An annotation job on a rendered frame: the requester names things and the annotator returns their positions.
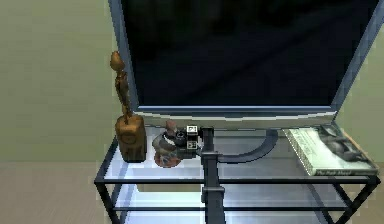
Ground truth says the black glass television stand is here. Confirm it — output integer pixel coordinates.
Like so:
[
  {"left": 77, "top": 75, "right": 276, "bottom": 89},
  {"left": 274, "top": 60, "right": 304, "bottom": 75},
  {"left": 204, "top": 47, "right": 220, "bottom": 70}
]
[{"left": 93, "top": 123, "right": 382, "bottom": 224}]

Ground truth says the black flat television set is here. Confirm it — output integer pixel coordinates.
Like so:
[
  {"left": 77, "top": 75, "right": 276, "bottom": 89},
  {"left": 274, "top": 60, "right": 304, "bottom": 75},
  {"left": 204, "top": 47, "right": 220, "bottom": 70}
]
[{"left": 107, "top": 0, "right": 384, "bottom": 164}]

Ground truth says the brown wooden figure statue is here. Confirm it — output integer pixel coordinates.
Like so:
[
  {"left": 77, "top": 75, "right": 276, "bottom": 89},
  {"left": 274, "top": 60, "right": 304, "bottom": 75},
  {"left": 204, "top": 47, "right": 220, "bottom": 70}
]
[{"left": 109, "top": 50, "right": 148, "bottom": 164}]

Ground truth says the white book with grey cover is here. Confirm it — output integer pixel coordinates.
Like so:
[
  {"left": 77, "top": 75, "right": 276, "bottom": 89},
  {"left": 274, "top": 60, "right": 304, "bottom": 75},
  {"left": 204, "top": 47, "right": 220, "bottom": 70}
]
[{"left": 283, "top": 123, "right": 380, "bottom": 177}]

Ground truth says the grey and red duck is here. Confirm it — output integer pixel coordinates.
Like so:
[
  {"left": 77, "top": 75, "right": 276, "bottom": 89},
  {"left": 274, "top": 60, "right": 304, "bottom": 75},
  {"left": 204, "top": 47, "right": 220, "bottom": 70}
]
[{"left": 152, "top": 120, "right": 183, "bottom": 169}]

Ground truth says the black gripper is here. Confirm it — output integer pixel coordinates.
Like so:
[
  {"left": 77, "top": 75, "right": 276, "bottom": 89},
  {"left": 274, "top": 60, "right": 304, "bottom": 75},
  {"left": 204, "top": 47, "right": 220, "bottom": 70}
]
[{"left": 173, "top": 130, "right": 190, "bottom": 159}]

